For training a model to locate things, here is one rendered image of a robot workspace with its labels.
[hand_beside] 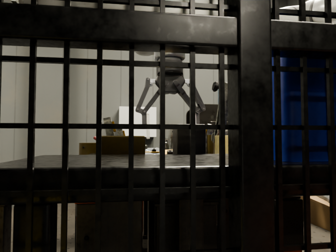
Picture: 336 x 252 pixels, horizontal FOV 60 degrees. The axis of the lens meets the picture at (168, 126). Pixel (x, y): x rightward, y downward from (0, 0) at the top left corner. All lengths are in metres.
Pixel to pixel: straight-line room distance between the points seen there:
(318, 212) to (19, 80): 3.32
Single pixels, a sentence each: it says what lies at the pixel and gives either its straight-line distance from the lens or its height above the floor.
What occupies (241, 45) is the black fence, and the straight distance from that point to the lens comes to 0.25.
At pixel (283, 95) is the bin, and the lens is 0.33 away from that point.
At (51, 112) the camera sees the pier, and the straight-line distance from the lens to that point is 3.55.
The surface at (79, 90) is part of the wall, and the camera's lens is 3.68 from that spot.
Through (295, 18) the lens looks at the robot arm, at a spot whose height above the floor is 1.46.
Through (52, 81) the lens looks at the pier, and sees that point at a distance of 3.60.
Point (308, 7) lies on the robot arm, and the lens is 1.15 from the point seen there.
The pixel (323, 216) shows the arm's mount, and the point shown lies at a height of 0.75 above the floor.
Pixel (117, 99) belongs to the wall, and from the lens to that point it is 3.64.
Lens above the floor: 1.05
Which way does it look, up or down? 3 degrees up
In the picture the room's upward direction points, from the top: straight up
